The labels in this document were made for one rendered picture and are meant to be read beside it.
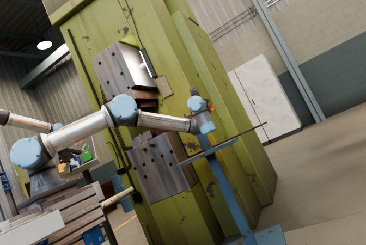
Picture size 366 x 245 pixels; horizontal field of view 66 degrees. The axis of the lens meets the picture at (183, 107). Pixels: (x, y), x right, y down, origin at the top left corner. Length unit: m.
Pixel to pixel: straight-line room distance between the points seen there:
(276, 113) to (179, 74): 5.21
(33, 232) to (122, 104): 0.58
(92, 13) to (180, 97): 1.14
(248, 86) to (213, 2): 2.76
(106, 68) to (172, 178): 1.05
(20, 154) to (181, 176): 1.19
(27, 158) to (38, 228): 0.26
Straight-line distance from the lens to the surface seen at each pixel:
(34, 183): 1.40
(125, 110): 1.25
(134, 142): 2.31
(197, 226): 2.19
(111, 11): 2.69
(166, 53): 2.34
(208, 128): 1.34
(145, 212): 2.57
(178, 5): 3.17
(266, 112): 7.31
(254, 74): 7.35
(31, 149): 1.26
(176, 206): 2.20
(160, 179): 2.19
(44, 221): 1.22
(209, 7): 8.68
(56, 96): 12.09
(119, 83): 2.36
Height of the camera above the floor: 0.73
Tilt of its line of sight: 8 degrees up
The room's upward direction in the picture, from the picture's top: 25 degrees counter-clockwise
